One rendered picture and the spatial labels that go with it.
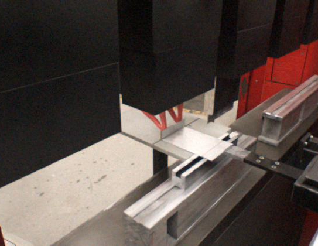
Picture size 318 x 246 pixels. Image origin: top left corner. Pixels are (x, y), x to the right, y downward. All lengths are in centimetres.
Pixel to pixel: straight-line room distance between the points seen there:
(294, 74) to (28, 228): 165
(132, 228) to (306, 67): 110
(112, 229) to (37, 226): 140
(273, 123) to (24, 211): 165
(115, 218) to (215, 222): 20
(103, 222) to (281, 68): 108
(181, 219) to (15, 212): 168
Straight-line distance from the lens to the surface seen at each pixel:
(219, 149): 64
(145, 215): 53
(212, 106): 57
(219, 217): 67
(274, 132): 96
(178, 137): 68
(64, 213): 205
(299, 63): 145
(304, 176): 57
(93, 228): 65
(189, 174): 57
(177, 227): 58
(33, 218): 208
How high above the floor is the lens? 132
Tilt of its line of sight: 25 degrees down
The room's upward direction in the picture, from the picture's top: straight up
